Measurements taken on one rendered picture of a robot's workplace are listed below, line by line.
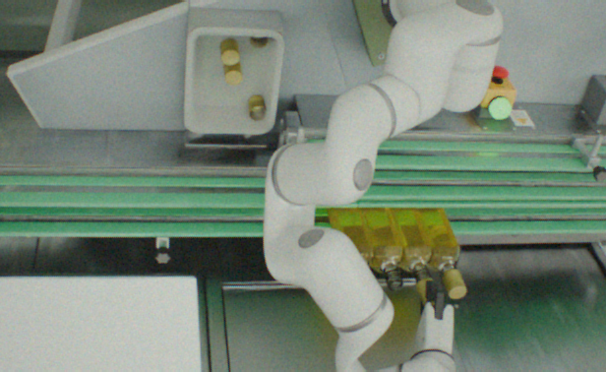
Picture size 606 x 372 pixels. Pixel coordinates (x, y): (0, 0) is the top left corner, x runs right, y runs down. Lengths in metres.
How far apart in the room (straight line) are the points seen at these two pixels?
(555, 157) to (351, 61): 0.46
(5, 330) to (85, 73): 0.50
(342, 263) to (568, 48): 0.87
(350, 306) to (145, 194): 0.56
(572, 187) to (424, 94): 0.66
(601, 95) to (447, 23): 0.70
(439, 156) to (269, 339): 0.47
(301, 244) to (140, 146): 0.61
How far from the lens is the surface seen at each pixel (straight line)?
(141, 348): 1.38
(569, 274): 1.79
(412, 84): 1.05
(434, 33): 1.04
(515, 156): 1.55
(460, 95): 1.16
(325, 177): 0.95
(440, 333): 1.25
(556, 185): 1.64
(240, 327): 1.43
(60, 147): 1.53
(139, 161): 1.48
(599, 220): 1.76
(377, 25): 1.42
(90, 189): 1.45
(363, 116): 0.97
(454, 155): 1.49
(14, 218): 1.52
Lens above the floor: 2.04
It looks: 51 degrees down
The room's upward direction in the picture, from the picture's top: 167 degrees clockwise
